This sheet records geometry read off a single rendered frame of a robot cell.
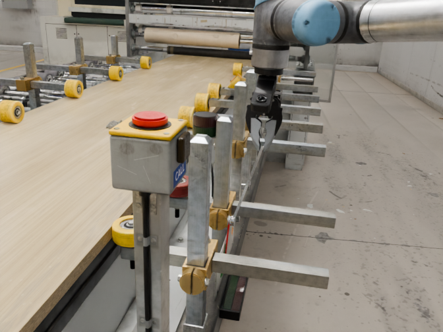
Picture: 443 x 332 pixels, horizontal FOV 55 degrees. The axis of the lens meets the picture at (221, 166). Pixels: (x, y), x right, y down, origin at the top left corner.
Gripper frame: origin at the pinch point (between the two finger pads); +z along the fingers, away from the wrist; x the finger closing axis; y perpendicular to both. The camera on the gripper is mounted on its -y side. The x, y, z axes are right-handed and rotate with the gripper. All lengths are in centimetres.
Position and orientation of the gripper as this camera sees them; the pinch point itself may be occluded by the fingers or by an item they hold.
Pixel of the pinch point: (261, 147)
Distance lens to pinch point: 109.7
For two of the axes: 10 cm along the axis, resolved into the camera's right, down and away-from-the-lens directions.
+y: 2.1, -3.5, 9.1
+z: -0.4, 9.3, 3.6
